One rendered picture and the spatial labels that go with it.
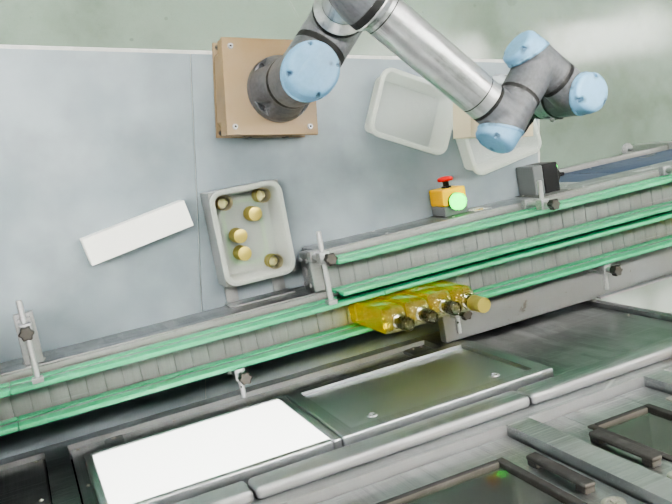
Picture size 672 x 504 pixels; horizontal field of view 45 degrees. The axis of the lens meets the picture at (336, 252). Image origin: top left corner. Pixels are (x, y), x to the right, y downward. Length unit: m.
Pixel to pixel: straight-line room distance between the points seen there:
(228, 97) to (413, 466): 0.91
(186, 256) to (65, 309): 0.30
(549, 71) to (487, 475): 0.71
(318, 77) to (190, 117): 0.38
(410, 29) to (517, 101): 0.24
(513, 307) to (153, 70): 1.07
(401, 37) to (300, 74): 0.37
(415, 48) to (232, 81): 0.61
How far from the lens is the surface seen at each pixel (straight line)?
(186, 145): 1.96
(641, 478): 1.32
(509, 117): 1.47
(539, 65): 1.53
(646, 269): 2.44
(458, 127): 1.85
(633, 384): 1.71
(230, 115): 1.88
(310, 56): 1.72
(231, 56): 1.91
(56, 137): 1.92
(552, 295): 2.25
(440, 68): 1.41
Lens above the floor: 2.66
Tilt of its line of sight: 68 degrees down
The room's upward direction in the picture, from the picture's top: 101 degrees clockwise
